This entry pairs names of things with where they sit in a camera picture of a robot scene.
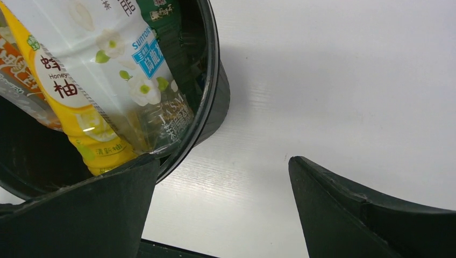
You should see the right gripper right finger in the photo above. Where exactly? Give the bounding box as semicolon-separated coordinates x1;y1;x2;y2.
288;156;455;257

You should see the dark green jasmine tea bottle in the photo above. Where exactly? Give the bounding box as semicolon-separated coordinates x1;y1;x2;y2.
3;1;193;156

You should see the black plastic waste bin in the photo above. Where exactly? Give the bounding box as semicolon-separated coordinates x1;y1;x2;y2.
1;1;230;200

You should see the yellow honey pomelo drink bottle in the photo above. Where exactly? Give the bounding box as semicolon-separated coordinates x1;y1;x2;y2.
1;4;137;176

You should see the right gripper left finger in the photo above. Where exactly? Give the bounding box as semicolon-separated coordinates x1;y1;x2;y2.
1;154;160;257

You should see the orange drink bottle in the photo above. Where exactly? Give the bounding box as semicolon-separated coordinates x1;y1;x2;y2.
1;15;62;131

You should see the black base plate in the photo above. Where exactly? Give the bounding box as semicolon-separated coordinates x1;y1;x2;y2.
137;239;216;258

